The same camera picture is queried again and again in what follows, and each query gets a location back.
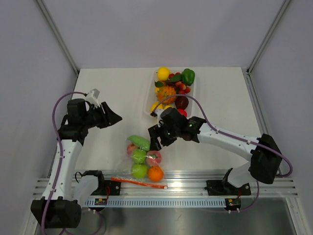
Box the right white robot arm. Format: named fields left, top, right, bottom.
left=148, top=108, right=282, bottom=196

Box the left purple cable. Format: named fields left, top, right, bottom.
left=40, top=92, right=107, bottom=235

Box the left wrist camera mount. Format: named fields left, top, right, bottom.
left=85, top=89, right=101, bottom=108

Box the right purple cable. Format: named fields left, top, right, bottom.
left=150, top=94, right=293, bottom=213

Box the aluminium mounting rail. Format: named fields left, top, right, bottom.
left=33, top=170, right=299, bottom=198

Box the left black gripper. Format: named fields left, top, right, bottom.
left=82, top=101, right=122, bottom=129

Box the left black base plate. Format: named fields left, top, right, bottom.
left=94, top=180, right=121, bottom=196

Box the green lime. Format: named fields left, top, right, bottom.
left=132, top=149, right=147, bottom=164

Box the orange fruit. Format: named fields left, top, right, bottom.
left=147, top=166, right=164, bottom=182

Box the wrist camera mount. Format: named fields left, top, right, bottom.
left=150, top=109, right=164, bottom=127
left=85, top=89, right=101, bottom=108

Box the white slotted cable duct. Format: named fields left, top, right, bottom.
left=83, top=198, right=226, bottom=208

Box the yellow lemon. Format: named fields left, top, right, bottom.
left=157, top=67, right=170, bottom=81

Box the red strawberry bunch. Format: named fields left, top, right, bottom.
left=168, top=72, right=191, bottom=94

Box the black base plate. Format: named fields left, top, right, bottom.
left=204, top=180, right=251, bottom=196
left=94, top=180, right=121, bottom=196

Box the yellow pepper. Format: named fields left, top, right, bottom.
left=150, top=102, right=163, bottom=113

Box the green cucumber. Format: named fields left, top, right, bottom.
left=127, top=135, right=150, bottom=151

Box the green apple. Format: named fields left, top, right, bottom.
left=131, top=163, right=148, bottom=179

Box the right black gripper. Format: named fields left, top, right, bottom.
left=149, top=121, right=180, bottom=151

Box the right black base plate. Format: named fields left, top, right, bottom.
left=204, top=180, right=251, bottom=196

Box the green bell pepper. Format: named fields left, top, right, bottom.
left=181, top=68, right=195, bottom=86

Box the orange spiky horned melon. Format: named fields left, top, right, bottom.
left=156, top=86, right=176, bottom=104

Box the purple cable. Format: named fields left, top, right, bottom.
left=150, top=94, right=293, bottom=213
left=40, top=92, right=107, bottom=235

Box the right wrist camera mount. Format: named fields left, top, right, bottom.
left=150, top=109, right=164, bottom=127

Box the clear zip top bag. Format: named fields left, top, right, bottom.
left=111, top=135, right=168, bottom=190

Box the green leaf with stem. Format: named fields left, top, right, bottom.
left=155, top=74, right=182, bottom=88

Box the red wrinkled fruit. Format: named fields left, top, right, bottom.
left=177, top=109, right=187, bottom=117

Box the pink peach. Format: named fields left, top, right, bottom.
left=146, top=151, right=162, bottom=166

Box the dark purple fruit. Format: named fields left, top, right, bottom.
left=175, top=96, right=189, bottom=110

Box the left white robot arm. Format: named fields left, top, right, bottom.
left=31, top=98, right=122, bottom=230

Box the white plastic basket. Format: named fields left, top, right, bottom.
left=143, top=67, right=197, bottom=116

